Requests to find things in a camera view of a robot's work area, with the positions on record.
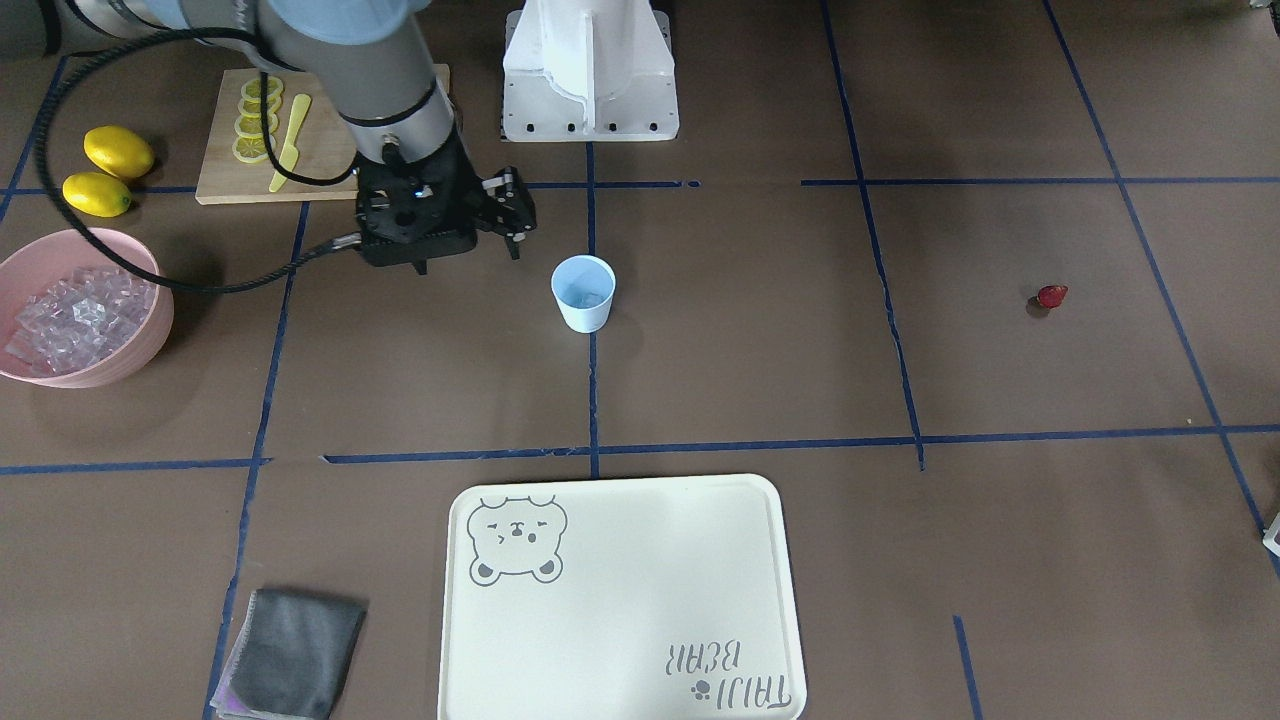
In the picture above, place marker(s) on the pink bowl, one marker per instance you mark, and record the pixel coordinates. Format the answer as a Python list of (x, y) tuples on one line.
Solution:
[(31, 269)]

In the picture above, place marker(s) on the grey folded cloth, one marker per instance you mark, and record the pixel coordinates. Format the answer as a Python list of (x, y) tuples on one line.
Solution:
[(291, 657)]

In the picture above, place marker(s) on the light blue plastic cup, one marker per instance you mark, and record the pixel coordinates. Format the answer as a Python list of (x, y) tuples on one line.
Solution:
[(584, 288)]

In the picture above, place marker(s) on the wooden cutting board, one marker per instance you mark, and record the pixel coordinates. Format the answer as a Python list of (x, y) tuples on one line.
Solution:
[(325, 144)]

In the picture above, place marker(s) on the upper lemon slice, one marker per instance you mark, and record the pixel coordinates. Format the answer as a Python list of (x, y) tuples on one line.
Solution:
[(258, 87)]

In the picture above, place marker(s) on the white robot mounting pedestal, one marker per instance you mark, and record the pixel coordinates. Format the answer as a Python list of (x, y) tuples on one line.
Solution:
[(588, 71)]

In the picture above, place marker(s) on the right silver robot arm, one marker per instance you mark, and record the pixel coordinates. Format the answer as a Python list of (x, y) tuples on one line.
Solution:
[(369, 57)]

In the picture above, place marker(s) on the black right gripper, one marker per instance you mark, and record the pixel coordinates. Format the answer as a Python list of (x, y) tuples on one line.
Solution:
[(468, 179)]

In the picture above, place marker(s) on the whole lemon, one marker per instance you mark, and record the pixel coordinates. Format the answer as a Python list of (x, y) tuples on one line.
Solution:
[(97, 194), (119, 151)]

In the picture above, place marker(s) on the lower whole lemon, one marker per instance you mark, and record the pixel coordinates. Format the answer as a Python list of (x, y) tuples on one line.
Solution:
[(97, 194)]

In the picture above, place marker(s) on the upper whole lemon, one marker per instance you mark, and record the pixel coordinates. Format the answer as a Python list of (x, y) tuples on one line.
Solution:
[(119, 151)]

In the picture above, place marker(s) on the clear ice cube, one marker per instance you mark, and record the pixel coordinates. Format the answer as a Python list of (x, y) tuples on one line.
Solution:
[(584, 299)]

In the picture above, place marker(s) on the yellow plastic knife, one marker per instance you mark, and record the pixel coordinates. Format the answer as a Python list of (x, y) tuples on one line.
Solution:
[(289, 154)]

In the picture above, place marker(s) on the red strawberry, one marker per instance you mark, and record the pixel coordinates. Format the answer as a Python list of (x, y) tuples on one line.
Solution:
[(1051, 296)]

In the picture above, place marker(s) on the pile of clear ice cubes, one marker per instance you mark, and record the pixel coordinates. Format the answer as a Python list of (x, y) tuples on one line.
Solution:
[(80, 320)]

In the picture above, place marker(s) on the cream bear serving tray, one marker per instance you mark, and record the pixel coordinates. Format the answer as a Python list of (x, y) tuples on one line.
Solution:
[(644, 598)]

